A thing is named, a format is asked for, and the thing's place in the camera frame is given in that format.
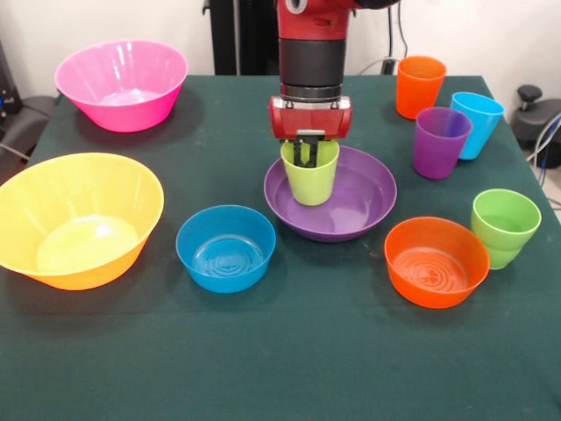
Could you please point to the large pink bowl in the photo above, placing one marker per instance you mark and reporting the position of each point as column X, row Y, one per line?
column 87, row 74

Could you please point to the green cup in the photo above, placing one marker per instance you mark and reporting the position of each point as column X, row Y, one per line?
column 504, row 259
column 506, row 210

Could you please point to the lime yellow cup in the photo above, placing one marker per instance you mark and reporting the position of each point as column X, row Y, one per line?
column 311, row 184

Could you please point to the purple bowl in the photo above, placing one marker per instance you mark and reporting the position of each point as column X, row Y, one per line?
column 372, row 206

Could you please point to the black equipment with knob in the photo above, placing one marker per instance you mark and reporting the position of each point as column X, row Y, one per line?
column 537, row 118

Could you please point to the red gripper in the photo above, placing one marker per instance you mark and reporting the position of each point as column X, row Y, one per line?
column 311, row 123

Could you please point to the large orange yellow bowl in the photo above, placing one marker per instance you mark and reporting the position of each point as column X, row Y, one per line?
column 66, row 188

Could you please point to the purple cup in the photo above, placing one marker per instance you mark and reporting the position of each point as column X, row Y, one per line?
column 438, row 158

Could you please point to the small blue bowl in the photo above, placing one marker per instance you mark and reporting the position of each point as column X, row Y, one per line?
column 225, row 280

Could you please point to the black power adapter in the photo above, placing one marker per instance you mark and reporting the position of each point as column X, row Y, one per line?
column 388, row 66

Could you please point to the dark green tablecloth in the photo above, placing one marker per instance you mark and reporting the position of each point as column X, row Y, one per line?
column 307, row 351

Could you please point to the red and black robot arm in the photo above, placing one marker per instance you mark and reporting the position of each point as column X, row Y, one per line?
column 313, row 48

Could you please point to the small orange bowl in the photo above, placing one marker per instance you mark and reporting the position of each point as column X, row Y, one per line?
column 434, row 296

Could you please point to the orange cup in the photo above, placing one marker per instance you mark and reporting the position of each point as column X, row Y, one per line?
column 416, row 94

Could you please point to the black computer tower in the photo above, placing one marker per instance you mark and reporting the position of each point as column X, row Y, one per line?
column 6, row 87

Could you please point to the blue cup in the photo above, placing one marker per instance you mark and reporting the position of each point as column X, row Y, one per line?
column 480, row 127

